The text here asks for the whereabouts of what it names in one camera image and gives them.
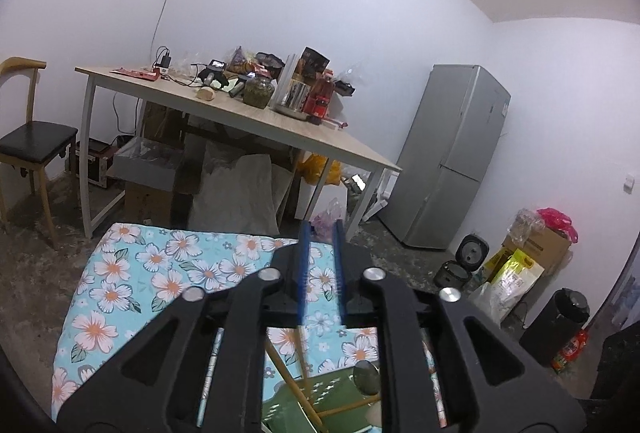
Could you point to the black trash bin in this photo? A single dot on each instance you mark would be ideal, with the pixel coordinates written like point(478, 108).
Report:
point(550, 328)

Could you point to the white wall socket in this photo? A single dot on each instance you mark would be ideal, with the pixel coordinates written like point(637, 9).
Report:
point(629, 185)

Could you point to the clear plastic bag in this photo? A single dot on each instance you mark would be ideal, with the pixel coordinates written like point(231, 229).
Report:
point(525, 219)

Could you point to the green perforated utensil holder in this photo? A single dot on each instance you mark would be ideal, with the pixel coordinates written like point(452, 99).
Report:
point(335, 390)

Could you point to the wooden table with white legs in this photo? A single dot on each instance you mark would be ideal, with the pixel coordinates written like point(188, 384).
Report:
point(235, 113)

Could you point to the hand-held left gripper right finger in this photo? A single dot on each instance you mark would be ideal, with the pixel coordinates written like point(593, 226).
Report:
point(340, 268)

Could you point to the black charger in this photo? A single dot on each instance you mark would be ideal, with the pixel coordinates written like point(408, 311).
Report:
point(163, 59)

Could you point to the yellow printed bag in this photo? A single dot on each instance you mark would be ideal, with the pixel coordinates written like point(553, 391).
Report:
point(515, 275)

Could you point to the dark brown box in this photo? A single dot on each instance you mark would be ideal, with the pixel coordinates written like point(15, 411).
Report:
point(314, 60)

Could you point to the red bottle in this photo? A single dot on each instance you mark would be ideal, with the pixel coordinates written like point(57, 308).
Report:
point(320, 102)

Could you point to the pink translucent plastic bag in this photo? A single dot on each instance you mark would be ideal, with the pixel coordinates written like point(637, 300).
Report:
point(327, 215)

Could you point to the white box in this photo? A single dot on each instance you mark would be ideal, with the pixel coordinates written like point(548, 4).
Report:
point(320, 203)

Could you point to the wooden chair with black seat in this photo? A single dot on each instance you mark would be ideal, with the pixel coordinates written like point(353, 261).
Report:
point(35, 138)

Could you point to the metal equipment case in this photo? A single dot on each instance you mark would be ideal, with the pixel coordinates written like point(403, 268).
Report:
point(92, 158)

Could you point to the red snack packet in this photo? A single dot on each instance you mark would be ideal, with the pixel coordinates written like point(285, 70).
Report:
point(570, 350)

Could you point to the white sack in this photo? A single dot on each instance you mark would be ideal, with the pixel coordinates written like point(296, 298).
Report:
point(240, 193)

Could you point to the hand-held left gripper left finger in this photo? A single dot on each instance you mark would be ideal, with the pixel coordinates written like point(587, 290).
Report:
point(301, 263)

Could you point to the bundle of wooden chopsticks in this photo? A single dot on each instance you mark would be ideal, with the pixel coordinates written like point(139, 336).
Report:
point(293, 388)

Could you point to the black rice cooker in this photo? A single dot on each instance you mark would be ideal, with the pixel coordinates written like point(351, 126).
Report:
point(472, 253)

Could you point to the yellow plastic bag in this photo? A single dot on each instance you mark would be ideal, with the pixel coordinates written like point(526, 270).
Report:
point(320, 165)

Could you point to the floral blue tablecloth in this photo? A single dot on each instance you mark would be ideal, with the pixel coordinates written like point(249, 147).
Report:
point(125, 273)

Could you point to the silver refrigerator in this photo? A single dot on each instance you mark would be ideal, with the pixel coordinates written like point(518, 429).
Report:
point(450, 153)

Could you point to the brown cardboard box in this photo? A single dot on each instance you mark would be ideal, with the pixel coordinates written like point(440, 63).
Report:
point(542, 250)

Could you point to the bread bun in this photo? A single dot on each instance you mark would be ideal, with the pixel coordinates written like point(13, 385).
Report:
point(205, 94)

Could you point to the snack bag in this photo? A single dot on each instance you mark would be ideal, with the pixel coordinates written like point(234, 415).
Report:
point(240, 60)

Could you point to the grey metal spoon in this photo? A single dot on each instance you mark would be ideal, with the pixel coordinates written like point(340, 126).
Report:
point(366, 375)

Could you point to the red flat packet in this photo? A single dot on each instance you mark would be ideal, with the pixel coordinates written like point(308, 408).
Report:
point(135, 73)

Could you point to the glass jar with greens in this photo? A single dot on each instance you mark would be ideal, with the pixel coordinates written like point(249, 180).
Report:
point(259, 91)

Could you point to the metal canister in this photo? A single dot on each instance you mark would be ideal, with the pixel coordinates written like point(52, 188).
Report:
point(294, 95)

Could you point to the black camera device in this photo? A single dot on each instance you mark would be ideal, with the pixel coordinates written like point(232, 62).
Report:
point(212, 72)

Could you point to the white ceramic spoon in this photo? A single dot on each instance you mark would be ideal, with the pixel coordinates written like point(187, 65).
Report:
point(374, 415)

